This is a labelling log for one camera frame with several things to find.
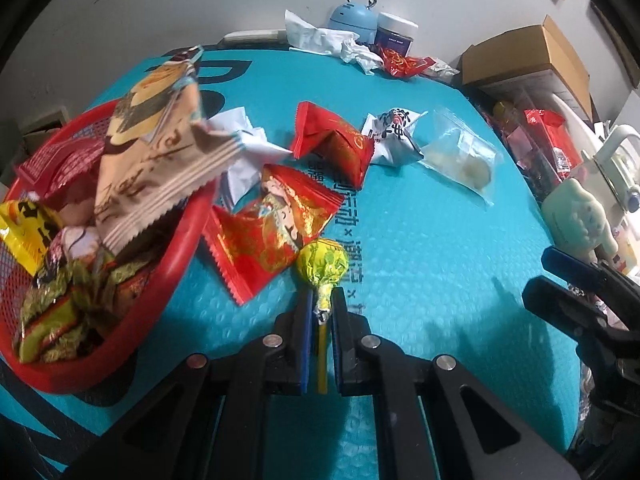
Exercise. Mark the beige large snack bag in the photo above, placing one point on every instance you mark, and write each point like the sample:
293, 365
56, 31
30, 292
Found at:
158, 150

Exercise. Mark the green brown snack bag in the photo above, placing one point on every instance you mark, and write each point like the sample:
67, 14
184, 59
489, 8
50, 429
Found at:
74, 305

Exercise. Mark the white crumpled tissue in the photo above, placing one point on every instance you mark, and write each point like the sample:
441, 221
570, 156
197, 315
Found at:
342, 44

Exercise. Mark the red mesh basket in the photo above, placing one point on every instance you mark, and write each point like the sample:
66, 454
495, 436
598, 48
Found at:
136, 305

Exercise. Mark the yellow snack packet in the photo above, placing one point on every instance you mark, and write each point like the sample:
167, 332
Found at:
27, 229

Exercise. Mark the teal foam mat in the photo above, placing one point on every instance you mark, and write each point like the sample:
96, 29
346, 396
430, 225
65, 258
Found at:
435, 268

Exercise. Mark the red cartoon snack packet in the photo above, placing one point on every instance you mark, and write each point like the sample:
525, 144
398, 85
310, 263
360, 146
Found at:
261, 240

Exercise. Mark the white cartoon kettle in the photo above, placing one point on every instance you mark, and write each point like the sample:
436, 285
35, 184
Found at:
594, 213

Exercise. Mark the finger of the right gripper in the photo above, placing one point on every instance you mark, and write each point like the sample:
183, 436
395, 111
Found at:
562, 309
600, 278

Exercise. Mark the clear zip bag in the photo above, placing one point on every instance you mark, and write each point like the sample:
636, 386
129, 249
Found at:
458, 154

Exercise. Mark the white crumpled wrapper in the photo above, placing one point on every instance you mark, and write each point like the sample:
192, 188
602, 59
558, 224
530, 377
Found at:
257, 151

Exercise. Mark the white black snack packet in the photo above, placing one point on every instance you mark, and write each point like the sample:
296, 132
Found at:
392, 133

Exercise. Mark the red candy packet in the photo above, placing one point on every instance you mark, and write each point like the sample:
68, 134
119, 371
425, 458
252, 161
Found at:
324, 133

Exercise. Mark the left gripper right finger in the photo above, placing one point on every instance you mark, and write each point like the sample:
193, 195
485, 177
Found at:
433, 418

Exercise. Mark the blue deer humidifier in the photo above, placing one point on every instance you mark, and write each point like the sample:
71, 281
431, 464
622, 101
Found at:
362, 19

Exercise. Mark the yellow green lollipop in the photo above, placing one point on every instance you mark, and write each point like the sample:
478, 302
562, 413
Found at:
321, 264

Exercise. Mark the small white wrapper at back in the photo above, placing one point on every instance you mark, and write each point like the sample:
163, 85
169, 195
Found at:
438, 70

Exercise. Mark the red wrapper at back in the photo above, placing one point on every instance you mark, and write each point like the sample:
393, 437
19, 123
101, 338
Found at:
403, 67

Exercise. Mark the red snack pack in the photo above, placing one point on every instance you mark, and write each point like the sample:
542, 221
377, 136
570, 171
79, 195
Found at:
549, 131

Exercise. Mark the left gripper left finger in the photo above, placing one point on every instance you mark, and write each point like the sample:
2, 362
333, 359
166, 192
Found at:
207, 418

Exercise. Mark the cardboard box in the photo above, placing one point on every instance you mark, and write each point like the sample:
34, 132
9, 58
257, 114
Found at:
536, 58

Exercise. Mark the white lid dark jar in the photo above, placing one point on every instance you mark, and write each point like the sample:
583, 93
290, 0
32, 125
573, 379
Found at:
395, 33

